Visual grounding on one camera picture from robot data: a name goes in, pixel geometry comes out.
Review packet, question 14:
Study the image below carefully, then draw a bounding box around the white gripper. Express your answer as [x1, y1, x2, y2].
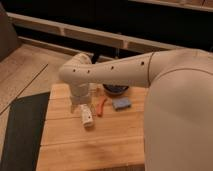
[69, 83, 91, 112]

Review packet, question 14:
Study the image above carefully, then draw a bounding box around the dark ceramic bowl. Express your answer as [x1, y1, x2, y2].
[103, 84, 129, 96]

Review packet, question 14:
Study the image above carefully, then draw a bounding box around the white wall shelf rail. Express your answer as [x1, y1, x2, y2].
[7, 12, 181, 53]

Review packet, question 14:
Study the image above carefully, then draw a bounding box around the dark floor mat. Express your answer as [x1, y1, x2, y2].
[0, 92, 50, 171]

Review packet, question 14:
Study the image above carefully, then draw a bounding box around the blue sponge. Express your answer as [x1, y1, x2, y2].
[112, 97, 131, 110]

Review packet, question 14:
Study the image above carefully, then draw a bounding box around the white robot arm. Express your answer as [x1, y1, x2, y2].
[59, 49, 213, 171]

